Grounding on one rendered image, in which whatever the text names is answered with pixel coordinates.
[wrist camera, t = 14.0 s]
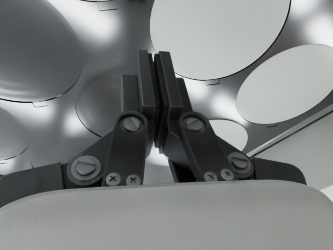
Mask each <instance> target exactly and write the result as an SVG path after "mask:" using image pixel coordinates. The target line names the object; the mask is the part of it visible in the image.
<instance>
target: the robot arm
mask: <svg viewBox="0 0 333 250"><path fill-rule="evenodd" d="M153 142H154V144H155V148H159V154H164V155H165V156H166V157H168V164H169V167H170V170H171V173H172V176H173V179H174V183H170V184H150V185H144V184H143V181H144V170H145V159H146V158H147V157H148V156H149V155H150V154H151V148H152V147H153ZM0 250H333V202H332V201H331V200H330V199H329V198H328V197H327V196H326V195H325V194H324V193H323V192H321V191H319V190H317V189H315V188H313V187H310V186H308V185H307V183H306V180H305V177H304V175H303V173H302V172H301V171H300V169H299V168H297V167H296V166H294V165H292V164H289V163H283V162H278V161H273V160H267V159H262V158H256V157H253V158H252V159H250V158H249V157H248V156H247V155H246V154H245V153H243V152H242V151H240V150H239V149H237V148H235V147H234V146H232V145H231V144H229V143H228V142H226V141H225V140H223V139H222V138H220V137H219V136H217V135H216V134H215V132H214V130H213V128H212V126H211V124H210V122H209V121H208V119H207V118H206V117H205V116H204V115H203V114H201V113H198V112H193V110H192V106H191V102H190V99H189V95H188V92H187V88H186V84H185V81H184V78H183V77H176V76H175V72H174V67H173V63H172V59H171V55H170V52H167V51H159V52H158V54H154V61H153V58H152V53H148V50H137V51H136V63H135V75H121V114H119V115H118V116H117V117H116V119H115V122H114V127H113V129H112V130H110V131H109V132H108V133H106V134H105V135H104V136H102V137H101V138H100V139H98V140H97V141H96V142H94V143H93V144H92V145H90V146H89V147H87V148H86V149H85V150H83V151H82V152H81V153H79V154H78V155H77V156H75V157H74V158H73V159H72V160H71V161H70V162H69V163H65V164H61V162H58V163H54V164H49V165H45V166H40V167H35V168H31V169H27V170H22V171H18V172H13V173H9V174H7V175H4V176H2V177H1V178H0Z"/></svg>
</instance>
